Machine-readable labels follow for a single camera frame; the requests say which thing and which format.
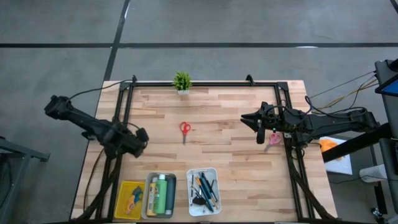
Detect pink scissors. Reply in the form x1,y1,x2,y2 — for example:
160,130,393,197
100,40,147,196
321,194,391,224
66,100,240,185
263,133,282,153

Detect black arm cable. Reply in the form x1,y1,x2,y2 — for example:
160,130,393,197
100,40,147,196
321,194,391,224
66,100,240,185
67,79,134,101
303,95,368,119

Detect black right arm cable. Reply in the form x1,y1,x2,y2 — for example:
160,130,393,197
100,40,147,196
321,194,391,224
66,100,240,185
303,95,368,119

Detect red scissors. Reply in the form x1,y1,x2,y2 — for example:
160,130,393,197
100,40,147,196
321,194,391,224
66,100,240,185
179,121,192,146

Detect small green potted plant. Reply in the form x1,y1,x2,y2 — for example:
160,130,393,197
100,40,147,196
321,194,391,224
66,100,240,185
172,71,193,96

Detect white plastic bin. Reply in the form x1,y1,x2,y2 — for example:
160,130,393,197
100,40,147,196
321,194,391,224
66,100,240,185
141,172,179,221
185,167,223,218

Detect white paper roll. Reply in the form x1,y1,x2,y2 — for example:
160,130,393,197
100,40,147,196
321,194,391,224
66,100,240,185
359,164,389,184

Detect green paint bottle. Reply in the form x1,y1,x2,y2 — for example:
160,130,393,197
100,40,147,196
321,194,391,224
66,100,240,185
154,174,168,215

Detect yellow paint bottle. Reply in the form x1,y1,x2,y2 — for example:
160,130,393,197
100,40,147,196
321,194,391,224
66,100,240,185
146,177,159,217

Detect dark teal paint bottle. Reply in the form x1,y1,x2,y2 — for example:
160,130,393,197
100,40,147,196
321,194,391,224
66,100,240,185
165,176,177,216

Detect orange scissors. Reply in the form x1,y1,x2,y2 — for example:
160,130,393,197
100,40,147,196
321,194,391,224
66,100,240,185
125,195,137,216

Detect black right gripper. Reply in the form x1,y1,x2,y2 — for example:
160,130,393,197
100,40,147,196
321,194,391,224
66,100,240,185
240,101,282,144

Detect black aluminium table frame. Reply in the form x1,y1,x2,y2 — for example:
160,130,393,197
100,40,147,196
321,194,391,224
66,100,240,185
70,73,339,223

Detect black support beam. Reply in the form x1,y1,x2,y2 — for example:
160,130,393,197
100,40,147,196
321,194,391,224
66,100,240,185
322,122,398,164

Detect monitor with blue screen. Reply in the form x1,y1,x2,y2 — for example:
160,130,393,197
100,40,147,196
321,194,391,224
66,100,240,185
374,72,398,97

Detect brown floor cable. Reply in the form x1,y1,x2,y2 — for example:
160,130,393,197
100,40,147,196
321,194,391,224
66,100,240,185
310,81,379,112

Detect black floor cable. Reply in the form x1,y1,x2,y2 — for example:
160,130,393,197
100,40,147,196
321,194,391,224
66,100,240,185
307,70,379,102

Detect wide black paint brush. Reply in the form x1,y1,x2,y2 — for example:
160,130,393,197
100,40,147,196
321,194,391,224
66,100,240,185
190,186,206,207

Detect dark pens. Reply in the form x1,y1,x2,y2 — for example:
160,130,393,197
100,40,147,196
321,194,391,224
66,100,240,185
197,177,215,213

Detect orange object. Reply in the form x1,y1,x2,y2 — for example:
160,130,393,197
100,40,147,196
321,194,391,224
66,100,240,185
320,139,342,160

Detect yellow plastic basket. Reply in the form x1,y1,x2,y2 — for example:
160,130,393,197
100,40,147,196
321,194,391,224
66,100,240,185
114,180,146,220

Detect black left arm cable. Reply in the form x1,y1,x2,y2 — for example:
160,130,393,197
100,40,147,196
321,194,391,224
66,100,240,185
67,79,134,101

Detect blue scissors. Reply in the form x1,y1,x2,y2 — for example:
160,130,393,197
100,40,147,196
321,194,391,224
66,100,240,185
131,185,144,202

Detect white paper sheet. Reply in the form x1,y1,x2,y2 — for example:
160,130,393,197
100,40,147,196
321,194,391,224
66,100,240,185
318,135,354,176

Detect grey metal table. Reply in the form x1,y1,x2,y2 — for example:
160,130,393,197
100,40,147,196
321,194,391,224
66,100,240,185
0,135,51,224

